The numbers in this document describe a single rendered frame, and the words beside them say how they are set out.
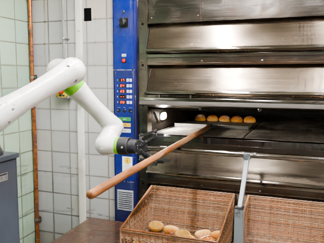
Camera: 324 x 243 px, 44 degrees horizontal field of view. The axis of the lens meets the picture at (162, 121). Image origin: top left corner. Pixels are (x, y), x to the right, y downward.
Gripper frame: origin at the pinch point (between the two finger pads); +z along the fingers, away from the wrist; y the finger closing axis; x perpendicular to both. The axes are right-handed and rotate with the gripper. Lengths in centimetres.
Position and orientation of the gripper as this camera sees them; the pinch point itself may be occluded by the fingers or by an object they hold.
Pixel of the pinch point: (167, 148)
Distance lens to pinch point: 201.9
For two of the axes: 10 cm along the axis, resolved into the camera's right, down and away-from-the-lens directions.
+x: -3.3, 1.0, -9.4
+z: 9.4, 0.4, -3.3
